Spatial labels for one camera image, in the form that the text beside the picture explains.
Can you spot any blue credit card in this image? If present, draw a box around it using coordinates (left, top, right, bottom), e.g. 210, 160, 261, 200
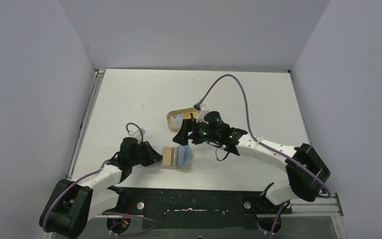
177, 145, 191, 166

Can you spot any silver credit card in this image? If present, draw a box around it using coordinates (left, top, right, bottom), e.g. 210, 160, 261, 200
170, 146, 180, 166

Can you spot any beige leather card holder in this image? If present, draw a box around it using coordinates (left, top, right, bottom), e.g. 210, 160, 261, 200
161, 145, 193, 169

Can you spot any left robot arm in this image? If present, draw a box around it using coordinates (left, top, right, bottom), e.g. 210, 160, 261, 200
39, 137, 163, 239

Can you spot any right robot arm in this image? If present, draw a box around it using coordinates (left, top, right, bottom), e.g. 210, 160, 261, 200
173, 111, 330, 205

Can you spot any silver card with black stripe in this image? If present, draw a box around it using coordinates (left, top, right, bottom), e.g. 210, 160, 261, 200
170, 114, 183, 128

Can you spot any gold card with black stripe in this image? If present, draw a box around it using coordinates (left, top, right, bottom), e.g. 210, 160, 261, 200
182, 112, 198, 120

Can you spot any beige oval tray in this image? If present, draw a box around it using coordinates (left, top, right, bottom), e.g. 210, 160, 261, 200
167, 107, 198, 132

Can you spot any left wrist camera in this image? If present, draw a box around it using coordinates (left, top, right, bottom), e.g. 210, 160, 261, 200
128, 128, 146, 141

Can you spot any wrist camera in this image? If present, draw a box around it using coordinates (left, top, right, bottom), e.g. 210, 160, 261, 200
193, 103, 210, 115
128, 128, 146, 141

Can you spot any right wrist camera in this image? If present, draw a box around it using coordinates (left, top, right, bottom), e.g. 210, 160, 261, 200
193, 103, 210, 115

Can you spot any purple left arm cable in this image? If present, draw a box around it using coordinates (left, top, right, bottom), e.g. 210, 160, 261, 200
41, 122, 160, 238

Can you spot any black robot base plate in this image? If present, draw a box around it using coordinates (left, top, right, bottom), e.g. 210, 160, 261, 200
61, 185, 294, 232

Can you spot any aluminium table edge rail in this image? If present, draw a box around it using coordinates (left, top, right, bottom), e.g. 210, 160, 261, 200
66, 69, 106, 179

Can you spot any aluminium front frame rail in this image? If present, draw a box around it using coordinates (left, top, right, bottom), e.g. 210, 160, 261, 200
285, 194, 348, 239

